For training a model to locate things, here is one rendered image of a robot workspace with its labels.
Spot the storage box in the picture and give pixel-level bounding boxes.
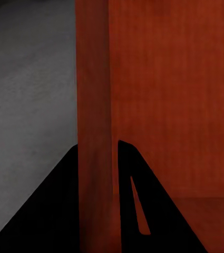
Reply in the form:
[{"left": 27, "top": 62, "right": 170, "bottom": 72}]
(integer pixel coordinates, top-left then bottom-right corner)
[{"left": 75, "top": 0, "right": 224, "bottom": 253}]

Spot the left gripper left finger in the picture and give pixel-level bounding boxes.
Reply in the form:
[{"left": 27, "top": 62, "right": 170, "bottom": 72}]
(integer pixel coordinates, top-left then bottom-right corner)
[{"left": 0, "top": 145, "right": 80, "bottom": 253}]

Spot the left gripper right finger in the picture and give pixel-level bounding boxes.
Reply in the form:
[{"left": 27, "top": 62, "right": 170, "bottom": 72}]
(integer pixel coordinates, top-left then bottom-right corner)
[{"left": 118, "top": 140, "right": 208, "bottom": 253}]

